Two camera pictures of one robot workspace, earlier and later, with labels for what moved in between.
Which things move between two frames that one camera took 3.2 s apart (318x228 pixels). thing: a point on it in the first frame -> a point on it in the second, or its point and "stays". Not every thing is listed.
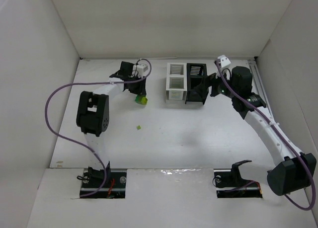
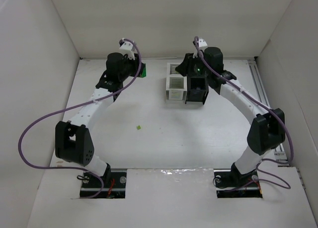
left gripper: (136, 88) -> (137, 67)
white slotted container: (176, 84) stays
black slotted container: (197, 83) stays
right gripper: (213, 81) -> (197, 79)
